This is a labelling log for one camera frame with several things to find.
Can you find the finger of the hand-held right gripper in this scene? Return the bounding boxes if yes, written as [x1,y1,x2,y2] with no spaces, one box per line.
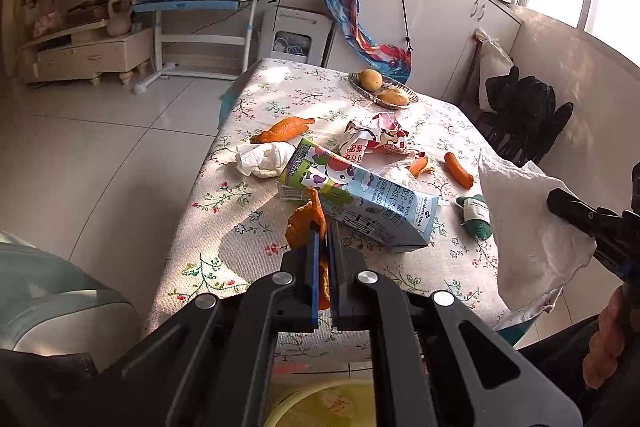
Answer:
[546,188,601,237]

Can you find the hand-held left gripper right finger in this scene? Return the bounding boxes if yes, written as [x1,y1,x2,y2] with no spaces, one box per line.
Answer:
[327,226,584,427]

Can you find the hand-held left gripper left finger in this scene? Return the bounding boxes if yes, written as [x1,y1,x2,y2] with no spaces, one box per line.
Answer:
[95,231,322,427]

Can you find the white paper towel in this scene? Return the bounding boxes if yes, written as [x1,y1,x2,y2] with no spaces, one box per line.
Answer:
[477,149,598,313]

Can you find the curled orange peel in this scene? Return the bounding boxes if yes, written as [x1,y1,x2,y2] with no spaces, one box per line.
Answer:
[286,187,331,310]

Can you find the long sausage-shaped orange peel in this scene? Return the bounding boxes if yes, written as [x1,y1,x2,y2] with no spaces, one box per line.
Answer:
[444,152,474,188]

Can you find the white tissue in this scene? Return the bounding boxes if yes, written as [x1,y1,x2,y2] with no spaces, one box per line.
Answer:
[235,141,297,178]

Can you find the person's right hand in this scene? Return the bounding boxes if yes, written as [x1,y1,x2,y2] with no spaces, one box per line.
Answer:
[582,283,630,387]

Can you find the blue cartoon milk carton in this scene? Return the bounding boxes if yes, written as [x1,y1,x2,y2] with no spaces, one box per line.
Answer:
[276,138,441,254]

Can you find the black folding chairs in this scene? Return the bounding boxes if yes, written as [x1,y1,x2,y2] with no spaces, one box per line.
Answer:
[472,66,575,168]

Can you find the floral tablecloth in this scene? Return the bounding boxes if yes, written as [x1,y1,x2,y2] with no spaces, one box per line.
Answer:
[142,58,563,375]

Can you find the orange peel with pith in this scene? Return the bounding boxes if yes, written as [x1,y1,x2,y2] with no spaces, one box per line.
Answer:
[406,155,435,178]

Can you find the person's dark clothing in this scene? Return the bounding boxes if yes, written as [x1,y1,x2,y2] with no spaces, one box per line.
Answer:
[0,314,640,427]

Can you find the red white crumpled wrapper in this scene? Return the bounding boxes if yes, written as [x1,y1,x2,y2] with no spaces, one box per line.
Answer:
[340,112,426,158]

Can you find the wooden chair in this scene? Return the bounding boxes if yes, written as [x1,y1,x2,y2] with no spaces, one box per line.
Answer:
[459,32,501,120]

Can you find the round yellow mango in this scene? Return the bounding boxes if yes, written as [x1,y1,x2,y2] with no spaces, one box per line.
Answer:
[357,69,384,92]

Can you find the white cabinet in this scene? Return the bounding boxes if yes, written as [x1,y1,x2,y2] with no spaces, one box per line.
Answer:
[320,0,523,108]

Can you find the white floor appliance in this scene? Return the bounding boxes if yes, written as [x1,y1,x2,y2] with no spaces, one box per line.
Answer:
[260,6,335,68]

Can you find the pale green cushioned seat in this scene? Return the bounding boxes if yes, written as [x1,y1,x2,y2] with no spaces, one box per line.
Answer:
[0,231,143,373]

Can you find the colourful hanging bag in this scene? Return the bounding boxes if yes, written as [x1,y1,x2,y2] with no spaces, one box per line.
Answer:
[323,0,415,82]

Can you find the cream television stand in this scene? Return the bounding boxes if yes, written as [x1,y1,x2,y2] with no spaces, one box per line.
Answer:
[19,19,153,85]

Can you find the beige jug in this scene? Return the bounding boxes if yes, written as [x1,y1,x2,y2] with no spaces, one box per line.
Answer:
[107,0,133,36]

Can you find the woven wire fruit basket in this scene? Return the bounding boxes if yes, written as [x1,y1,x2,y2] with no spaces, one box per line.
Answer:
[347,73,420,109]

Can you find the black hanging cord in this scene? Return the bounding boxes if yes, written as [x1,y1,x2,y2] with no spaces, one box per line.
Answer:
[350,0,416,55]

